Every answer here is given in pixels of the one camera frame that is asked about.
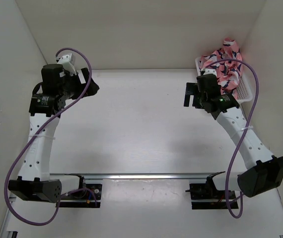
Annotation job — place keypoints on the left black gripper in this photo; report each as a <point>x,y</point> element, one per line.
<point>76,79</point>

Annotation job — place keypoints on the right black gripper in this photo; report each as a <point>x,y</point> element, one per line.
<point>191,89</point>

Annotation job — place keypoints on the pink shark print shorts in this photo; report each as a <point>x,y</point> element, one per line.
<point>228,72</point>

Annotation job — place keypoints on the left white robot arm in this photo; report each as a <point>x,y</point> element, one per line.
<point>49,97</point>

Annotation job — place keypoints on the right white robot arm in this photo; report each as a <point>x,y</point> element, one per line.
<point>264,171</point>

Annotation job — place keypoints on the white perforated plastic basket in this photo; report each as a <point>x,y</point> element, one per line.
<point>243,91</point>

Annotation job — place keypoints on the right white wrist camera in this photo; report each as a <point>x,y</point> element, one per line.
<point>206,71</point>

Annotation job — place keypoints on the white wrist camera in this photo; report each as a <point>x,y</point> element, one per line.
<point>67,61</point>
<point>206,71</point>

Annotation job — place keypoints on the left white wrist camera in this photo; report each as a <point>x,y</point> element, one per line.
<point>67,61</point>

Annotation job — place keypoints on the aluminium front rail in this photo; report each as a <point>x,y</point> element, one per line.
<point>118,176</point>

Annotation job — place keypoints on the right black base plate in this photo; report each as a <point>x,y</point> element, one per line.
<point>203,198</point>

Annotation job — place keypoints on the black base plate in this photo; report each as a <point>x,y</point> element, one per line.
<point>203,198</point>
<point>84,199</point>

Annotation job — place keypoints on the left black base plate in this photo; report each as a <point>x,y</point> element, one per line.
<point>84,199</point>

